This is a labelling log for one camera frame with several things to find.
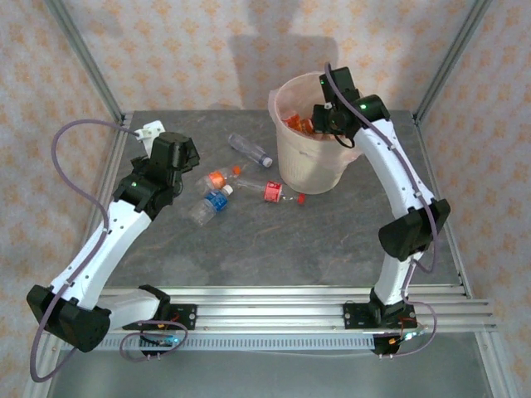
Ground clear purple-tinted bottle white cap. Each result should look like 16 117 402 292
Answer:
227 132 274 169

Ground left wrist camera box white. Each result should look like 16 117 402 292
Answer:
136 119 166 147

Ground slim aluminium table edge rail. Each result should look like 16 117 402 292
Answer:
99 284 474 300

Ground grey slotted cable duct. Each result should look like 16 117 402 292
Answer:
99 334 377 352

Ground grey metal lower shelf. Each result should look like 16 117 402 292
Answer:
45 350 490 398

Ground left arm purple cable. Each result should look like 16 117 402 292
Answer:
29 119 190 383

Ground small blue-label bottle white cap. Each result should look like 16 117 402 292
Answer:
188 185 235 227

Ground cream plastic bin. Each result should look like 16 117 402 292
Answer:
269 72 362 196

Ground aluminium table side rail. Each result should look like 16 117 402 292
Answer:
66 112 134 291
412 115 474 299

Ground brown orange label bottle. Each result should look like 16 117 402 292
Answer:
283 114 315 136

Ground wide aluminium mounting rail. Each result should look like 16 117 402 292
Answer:
103 298 498 335

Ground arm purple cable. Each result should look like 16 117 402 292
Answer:
29 119 190 383
324 61 441 360

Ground clear bottle red label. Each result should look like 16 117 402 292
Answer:
236 177 308 206

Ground small green circuit board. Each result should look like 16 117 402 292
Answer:
389 329 431 345
140 333 183 348

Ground aluminium frame post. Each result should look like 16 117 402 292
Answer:
413 0 494 125
44 0 126 125

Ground clear bottle orange label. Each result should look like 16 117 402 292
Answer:
194 164 243 195

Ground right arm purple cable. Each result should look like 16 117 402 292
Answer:
324 61 441 360

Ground aluminium frame leg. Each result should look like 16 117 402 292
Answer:
475 331 519 398
22 343 63 398

